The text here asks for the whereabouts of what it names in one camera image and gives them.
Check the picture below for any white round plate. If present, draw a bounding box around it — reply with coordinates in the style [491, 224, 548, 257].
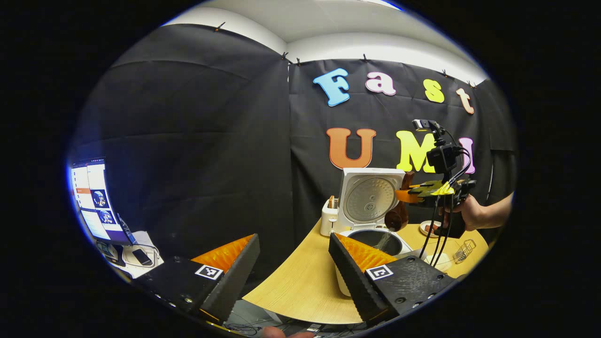
[419, 220, 443, 237]

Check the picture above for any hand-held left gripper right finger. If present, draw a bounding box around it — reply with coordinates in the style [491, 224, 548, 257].
[328, 232, 456, 325]

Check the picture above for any black cable bundle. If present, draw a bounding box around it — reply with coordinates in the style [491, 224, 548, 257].
[419, 195, 455, 268]

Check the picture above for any brown wooden spoon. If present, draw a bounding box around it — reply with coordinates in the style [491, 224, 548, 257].
[384, 171, 416, 232]

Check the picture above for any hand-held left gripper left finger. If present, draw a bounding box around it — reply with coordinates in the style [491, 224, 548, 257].
[136, 233, 261, 324]

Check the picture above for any white toaster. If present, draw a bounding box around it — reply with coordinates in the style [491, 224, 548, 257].
[320, 196, 340, 237]

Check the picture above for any black backdrop cloth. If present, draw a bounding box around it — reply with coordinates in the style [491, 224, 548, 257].
[70, 23, 517, 282]

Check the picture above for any clear chopstick holder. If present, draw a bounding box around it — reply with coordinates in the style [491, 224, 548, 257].
[453, 238, 477, 263]

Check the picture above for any computer monitor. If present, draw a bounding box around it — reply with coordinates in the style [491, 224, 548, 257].
[69, 157, 134, 246]

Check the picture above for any white rice cooker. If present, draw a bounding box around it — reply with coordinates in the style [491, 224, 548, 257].
[335, 168, 414, 297]

